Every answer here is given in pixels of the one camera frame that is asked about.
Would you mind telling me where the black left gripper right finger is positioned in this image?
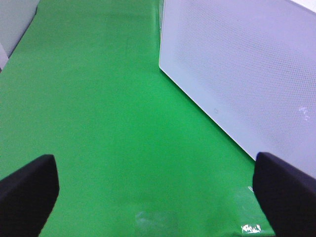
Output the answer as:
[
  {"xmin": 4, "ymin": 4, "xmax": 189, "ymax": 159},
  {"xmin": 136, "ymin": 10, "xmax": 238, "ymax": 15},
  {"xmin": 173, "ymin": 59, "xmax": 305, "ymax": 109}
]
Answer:
[{"xmin": 252, "ymin": 152, "xmax": 316, "ymax": 237}]

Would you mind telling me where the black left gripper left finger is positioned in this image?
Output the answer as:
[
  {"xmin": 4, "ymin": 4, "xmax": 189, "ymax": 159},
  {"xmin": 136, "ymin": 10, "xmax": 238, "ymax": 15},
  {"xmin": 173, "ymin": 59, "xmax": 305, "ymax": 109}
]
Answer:
[{"xmin": 0, "ymin": 155, "xmax": 60, "ymax": 237}]

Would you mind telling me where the white microwave door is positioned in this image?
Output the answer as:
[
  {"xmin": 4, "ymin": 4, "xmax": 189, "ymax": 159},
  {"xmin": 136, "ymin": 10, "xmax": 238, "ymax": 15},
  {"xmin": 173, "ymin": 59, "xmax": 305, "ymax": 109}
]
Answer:
[{"xmin": 158, "ymin": 0, "xmax": 316, "ymax": 178}]

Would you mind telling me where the clear tape patch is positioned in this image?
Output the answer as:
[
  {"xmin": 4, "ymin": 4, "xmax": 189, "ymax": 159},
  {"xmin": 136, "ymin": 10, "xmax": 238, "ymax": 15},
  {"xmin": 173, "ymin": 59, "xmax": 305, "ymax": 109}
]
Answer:
[{"xmin": 233, "ymin": 186, "xmax": 275, "ymax": 237}]

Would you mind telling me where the white microwave oven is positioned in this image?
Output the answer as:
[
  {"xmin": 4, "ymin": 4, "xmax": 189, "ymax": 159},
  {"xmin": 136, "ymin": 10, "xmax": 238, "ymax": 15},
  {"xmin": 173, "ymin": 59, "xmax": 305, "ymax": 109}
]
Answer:
[{"xmin": 158, "ymin": 0, "xmax": 316, "ymax": 178}]

